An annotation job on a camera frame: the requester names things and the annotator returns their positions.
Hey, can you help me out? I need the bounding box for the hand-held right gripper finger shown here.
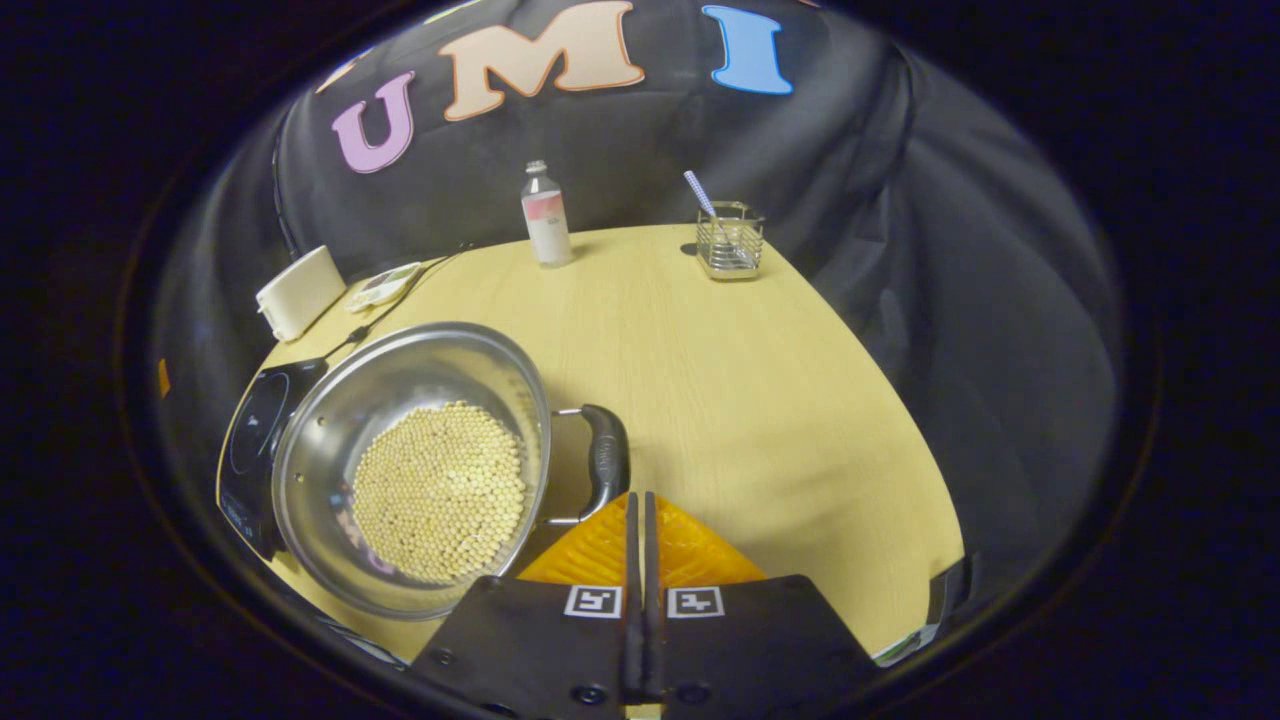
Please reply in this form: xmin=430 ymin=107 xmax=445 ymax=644
xmin=643 ymin=490 xmax=881 ymax=719
xmin=410 ymin=490 xmax=641 ymax=720

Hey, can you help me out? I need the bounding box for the stainless steel pot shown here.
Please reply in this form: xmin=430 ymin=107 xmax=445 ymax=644
xmin=272 ymin=321 xmax=632 ymax=621

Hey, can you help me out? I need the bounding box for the black induction cooktop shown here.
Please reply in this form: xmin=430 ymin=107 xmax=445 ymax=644
xmin=217 ymin=358 xmax=331 ymax=563

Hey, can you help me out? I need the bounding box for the pile of yellow soybeans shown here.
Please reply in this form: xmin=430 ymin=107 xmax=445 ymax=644
xmin=352 ymin=401 xmax=528 ymax=585

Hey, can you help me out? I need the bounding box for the square glass holder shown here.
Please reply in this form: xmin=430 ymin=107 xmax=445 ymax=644
xmin=696 ymin=201 xmax=766 ymax=281

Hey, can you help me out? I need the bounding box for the clear bottle pink label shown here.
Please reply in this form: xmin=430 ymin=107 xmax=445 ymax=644
xmin=520 ymin=160 xmax=574 ymax=269

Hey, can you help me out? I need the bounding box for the white divided grain dish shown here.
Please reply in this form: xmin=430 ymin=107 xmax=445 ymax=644
xmin=345 ymin=262 xmax=423 ymax=314

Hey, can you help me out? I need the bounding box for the striped straw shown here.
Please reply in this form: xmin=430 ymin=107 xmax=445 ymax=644
xmin=684 ymin=170 xmax=731 ymax=251

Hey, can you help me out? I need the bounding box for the black backdrop cloth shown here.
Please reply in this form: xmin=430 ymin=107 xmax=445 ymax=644
xmin=150 ymin=0 xmax=1126 ymax=621

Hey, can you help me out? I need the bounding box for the white toaster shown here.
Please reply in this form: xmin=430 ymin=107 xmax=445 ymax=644
xmin=255 ymin=245 xmax=348 ymax=343

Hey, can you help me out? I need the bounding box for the metal backdrop stand pole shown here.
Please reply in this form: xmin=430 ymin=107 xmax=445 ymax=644
xmin=272 ymin=130 xmax=301 ymax=261

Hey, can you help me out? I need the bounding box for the black power cable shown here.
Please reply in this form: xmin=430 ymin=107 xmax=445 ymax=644
xmin=325 ymin=250 xmax=471 ymax=363

